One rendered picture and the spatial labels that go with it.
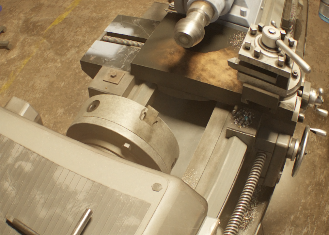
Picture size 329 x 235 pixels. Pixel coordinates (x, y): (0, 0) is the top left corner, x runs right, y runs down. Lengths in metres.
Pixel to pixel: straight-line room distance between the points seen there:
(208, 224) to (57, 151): 0.28
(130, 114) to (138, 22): 0.82
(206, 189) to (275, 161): 0.34
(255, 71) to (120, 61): 0.53
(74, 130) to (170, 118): 0.63
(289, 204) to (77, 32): 1.99
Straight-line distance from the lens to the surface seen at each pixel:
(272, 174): 1.55
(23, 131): 0.77
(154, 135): 0.92
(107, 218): 0.63
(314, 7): 3.76
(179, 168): 1.42
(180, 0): 1.52
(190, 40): 1.26
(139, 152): 0.91
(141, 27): 1.67
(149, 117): 0.95
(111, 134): 0.90
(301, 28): 2.64
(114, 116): 0.91
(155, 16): 1.72
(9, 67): 3.12
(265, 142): 1.42
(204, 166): 1.29
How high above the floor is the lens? 1.90
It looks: 49 degrees down
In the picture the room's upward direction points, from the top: 2 degrees counter-clockwise
